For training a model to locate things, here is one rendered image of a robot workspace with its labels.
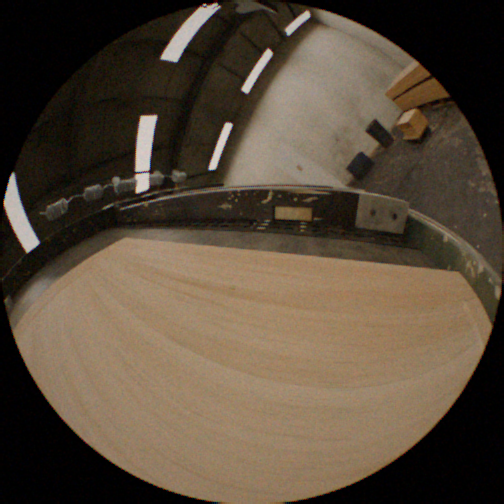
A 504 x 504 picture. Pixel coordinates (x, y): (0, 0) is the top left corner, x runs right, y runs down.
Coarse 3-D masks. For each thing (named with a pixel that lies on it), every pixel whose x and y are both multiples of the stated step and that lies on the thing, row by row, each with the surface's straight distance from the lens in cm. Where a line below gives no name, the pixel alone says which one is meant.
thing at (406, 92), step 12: (408, 72) 402; (420, 72) 370; (396, 84) 453; (408, 84) 420; (420, 84) 400; (432, 84) 373; (396, 96) 525; (408, 96) 455; (420, 96) 425; (432, 96) 400; (444, 96) 376; (408, 108) 497; (420, 108) 477
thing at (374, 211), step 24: (120, 192) 86; (216, 192) 36; (240, 192) 33; (264, 192) 31; (288, 192) 30; (312, 192) 30; (336, 192) 31; (360, 192) 33; (120, 216) 82; (144, 216) 61; (168, 216) 49; (192, 216) 42; (216, 216) 37; (240, 216) 34; (264, 216) 32; (312, 216) 34; (336, 216) 31; (360, 216) 33; (384, 216) 35
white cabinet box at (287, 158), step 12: (288, 144) 430; (276, 156) 376; (288, 156) 370; (300, 156) 365; (288, 168) 371; (300, 168) 366; (312, 168) 364; (300, 180) 369; (312, 180) 367; (324, 180) 366; (336, 180) 368
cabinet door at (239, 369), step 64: (128, 256) 22; (192, 256) 16; (256, 256) 14; (64, 320) 19; (128, 320) 12; (192, 320) 9; (256, 320) 8; (320, 320) 9; (384, 320) 11; (448, 320) 16; (64, 384) 14; (128, 384) 9; (192, 384) 8; (256, 384) 7; (320, 384) 7; (384, 384) 9; (448, 384) 13; (128, 448) 9; (192, 448) 7; (256, 448) 7; (320, 448) 7; (384, 448) 9
